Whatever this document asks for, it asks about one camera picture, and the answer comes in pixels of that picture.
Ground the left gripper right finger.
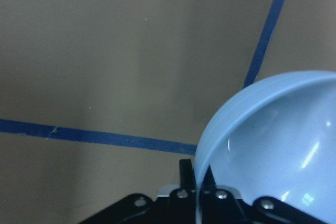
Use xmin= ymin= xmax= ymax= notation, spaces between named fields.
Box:
xmin=203 ymin=166 xmax=216 ymax=193

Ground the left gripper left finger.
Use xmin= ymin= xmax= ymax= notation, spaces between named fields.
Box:
xmin=179 ymin=159 xmax=196 ymax=193

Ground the blue bowl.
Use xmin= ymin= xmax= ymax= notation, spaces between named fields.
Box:
xmin=194 ymin=70 xmax=335 ymax=223

